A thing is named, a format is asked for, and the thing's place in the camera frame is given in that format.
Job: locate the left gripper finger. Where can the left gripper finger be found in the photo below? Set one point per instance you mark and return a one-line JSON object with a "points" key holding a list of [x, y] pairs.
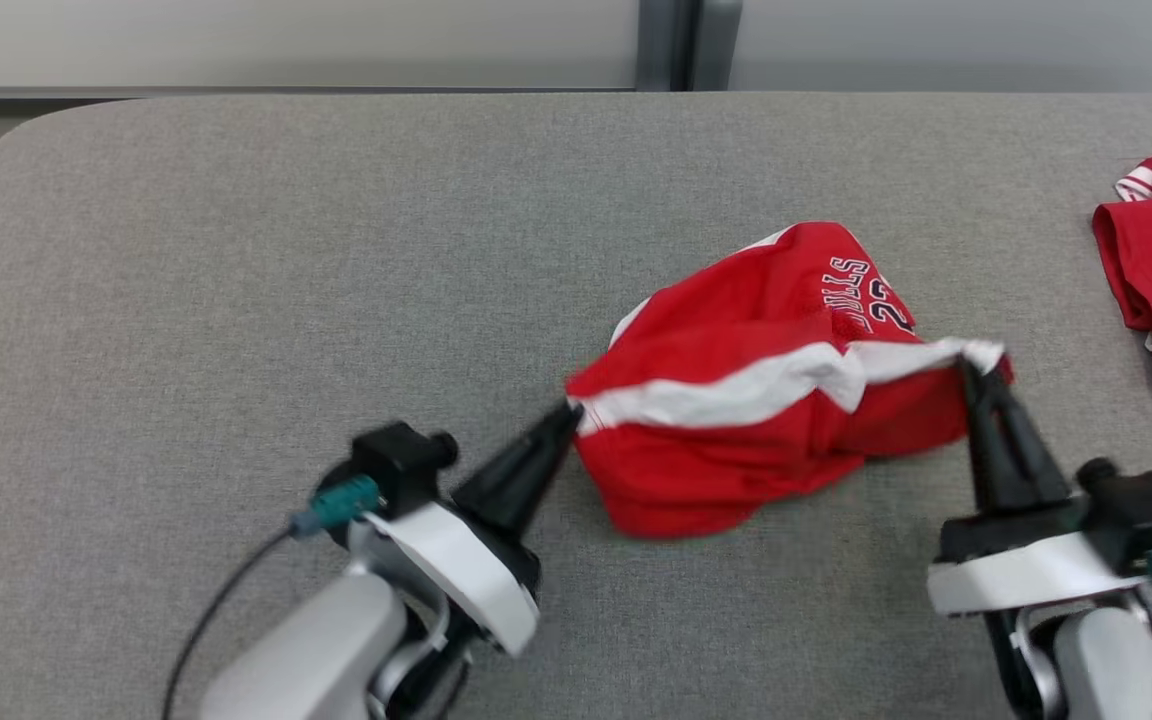
{"points": [[531, 500], [506, 470]]}

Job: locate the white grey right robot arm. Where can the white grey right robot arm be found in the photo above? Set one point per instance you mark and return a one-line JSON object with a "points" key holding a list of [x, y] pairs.
{"points": [[1096, 665]]}

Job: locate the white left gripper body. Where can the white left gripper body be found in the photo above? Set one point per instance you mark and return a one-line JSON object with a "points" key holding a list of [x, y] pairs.
{"points": [[466, 570]]}

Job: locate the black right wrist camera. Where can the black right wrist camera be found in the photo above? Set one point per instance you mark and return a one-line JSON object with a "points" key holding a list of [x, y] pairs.
{"points": [[1146, 510]]}

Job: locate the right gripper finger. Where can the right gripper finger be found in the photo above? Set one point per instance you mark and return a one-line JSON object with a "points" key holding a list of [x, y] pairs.
{"points": [[986, 460], [1031, 470]]}

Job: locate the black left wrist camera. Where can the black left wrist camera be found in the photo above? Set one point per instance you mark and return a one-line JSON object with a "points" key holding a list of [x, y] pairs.
{"points": [[396, 465]]}

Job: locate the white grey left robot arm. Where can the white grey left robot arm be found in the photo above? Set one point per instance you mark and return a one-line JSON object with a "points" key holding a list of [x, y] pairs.
{"points": [[316, 650]]}

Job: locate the red basketball shorts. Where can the red basketball shorts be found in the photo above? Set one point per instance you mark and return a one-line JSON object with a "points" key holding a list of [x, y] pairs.
{"points": [[736, 450]]}

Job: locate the grey wall partition post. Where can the grey wall partition post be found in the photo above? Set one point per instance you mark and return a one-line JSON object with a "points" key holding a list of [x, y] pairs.
{"points": [[686, 45]]}

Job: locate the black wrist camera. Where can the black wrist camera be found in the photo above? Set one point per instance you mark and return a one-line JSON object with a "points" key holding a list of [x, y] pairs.
{"points": [[396, 465], [1146, 510]]}

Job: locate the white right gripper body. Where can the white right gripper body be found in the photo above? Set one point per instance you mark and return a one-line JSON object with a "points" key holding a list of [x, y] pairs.
{"points": [[1016, 580]]}

